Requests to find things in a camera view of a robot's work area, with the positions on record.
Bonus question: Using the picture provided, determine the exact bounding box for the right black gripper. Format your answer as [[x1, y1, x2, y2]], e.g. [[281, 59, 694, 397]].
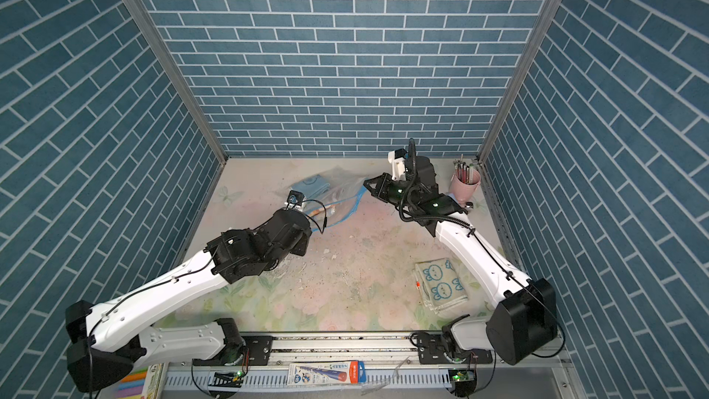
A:
[[366, 174, 420, 212]]

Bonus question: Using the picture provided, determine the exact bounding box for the clear vacuum bag blue zipper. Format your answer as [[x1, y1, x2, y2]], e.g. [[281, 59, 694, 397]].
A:
[[275, 167, 367, 231]]

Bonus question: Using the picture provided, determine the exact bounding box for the orange white towel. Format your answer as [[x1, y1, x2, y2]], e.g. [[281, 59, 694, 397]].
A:
[[306, 202, 336, 220]]

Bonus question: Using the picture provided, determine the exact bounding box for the pale green bunny towel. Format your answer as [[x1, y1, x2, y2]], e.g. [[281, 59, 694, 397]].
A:
[[414, 258, 468, 312]]

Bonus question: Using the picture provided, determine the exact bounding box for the light blue towel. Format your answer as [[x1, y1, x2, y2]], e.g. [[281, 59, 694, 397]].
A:
[[291, 175, 330, 200]]

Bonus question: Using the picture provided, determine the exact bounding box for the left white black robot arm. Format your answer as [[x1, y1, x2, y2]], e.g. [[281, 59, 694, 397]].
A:
[[66, 208, 312, 393]]

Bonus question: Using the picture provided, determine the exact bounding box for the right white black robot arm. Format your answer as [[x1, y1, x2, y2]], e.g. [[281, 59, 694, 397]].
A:
[[364, 140, 563, 365]]

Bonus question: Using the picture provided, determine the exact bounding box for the pink pen cup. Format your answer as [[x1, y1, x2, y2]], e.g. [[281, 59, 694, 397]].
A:
[[449, 159, 481, 206]]

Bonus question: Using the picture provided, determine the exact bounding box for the red blue packaged item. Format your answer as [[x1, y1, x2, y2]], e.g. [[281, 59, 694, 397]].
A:
[[286, 360, 367, 387]]

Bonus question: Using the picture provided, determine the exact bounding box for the colourful marker set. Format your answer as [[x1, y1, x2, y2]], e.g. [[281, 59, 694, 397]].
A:
[[113, 364, 166, 399]]

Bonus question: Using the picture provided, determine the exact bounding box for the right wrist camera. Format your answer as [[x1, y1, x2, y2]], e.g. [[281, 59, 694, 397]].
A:
[[387, 149, 408, 181]]

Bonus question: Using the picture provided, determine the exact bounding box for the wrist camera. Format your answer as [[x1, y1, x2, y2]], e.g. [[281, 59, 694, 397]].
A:
[[286, 190, 306, 207], [387, 149, 408, 181]]

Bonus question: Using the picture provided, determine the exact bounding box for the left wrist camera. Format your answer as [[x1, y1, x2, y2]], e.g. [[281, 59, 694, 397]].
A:
[[286, 190, 306, 207]]

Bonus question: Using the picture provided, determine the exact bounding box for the aluminium mounting rail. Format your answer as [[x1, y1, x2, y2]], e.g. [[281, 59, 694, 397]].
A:
[[162, 332, 575, 398]]

